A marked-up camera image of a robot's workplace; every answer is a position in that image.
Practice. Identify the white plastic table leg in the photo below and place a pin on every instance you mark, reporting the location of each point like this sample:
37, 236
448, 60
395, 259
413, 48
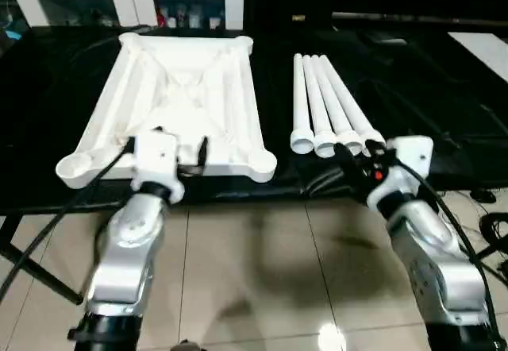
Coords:
315, 101
349, 97
299, 97
331, 97

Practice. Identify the white plastic table top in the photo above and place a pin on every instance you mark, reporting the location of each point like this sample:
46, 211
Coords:
178, 73

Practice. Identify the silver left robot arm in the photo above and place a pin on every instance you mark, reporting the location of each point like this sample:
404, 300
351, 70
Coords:
131, 224

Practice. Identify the white cup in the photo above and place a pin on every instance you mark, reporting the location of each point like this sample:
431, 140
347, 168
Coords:
172, 21

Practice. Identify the white textured jar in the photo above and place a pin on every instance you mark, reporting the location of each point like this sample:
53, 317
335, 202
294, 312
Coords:
196, 16

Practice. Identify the dark metal rod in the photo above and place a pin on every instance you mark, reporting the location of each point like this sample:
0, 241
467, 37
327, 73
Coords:
416, 17

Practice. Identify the red bottle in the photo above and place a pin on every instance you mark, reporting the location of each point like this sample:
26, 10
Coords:
160, 16

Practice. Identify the white flat panel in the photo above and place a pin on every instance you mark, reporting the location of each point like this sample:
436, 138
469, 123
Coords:
484, 53

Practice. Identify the small tan label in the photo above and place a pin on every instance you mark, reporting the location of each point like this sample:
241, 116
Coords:
299, 17

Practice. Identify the black mat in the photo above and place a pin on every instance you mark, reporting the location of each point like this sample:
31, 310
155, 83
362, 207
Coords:
39, 128

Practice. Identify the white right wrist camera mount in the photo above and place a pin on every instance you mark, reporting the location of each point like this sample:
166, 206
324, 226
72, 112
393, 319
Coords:
412, 152

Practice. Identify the black table frame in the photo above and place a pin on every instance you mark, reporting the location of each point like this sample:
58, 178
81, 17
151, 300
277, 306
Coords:
59, 286

